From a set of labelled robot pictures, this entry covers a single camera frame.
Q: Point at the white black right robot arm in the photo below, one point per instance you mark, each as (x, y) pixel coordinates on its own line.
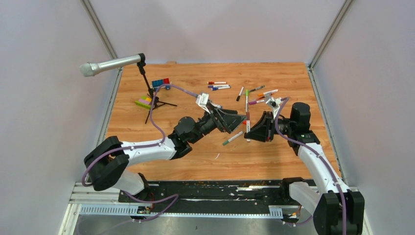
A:
(334, 207)

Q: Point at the black cap marker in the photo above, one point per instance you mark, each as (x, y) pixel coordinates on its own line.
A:
(240, 93)

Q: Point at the brown cap marker pen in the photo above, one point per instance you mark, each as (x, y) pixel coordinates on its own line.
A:
(247, 122)

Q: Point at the blue red toy truck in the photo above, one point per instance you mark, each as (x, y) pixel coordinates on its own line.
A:
(155, 84)

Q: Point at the light green cap marker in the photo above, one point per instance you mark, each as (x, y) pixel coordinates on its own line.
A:
(247, 101)

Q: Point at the dark green grey marker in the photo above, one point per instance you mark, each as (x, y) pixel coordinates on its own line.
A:
(256, 89)

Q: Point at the purple cap marker right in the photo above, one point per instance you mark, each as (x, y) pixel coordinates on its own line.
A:
(256, 102)

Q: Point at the purple cap marker far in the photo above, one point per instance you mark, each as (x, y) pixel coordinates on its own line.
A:
(218, 86)

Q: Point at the green pink yellow block stack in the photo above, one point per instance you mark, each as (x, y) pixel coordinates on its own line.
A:
(144, 102)

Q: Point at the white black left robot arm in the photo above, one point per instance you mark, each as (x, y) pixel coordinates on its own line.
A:
(107, 164)

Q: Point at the blue cap marker far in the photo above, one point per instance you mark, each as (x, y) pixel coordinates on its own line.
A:
(220, 88)

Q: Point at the orange cap white marker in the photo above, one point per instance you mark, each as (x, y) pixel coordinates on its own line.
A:
(268, 93)

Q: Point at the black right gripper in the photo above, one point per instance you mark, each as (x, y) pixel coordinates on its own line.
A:
(263, 130)

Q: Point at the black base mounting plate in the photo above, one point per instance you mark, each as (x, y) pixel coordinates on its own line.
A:
(239, 197)

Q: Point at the green cap marker pen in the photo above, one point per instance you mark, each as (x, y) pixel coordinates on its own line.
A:
(233, 138)

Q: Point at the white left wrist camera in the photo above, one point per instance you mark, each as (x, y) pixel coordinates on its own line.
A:
(202, 100)

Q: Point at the silver microphone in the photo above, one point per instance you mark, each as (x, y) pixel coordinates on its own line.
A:
(90, 69)

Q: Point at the purple cap marker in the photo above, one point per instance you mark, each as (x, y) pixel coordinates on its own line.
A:
(256, 102)
(218, 86)

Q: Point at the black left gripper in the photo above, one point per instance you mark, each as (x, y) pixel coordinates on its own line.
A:
(226, 120)

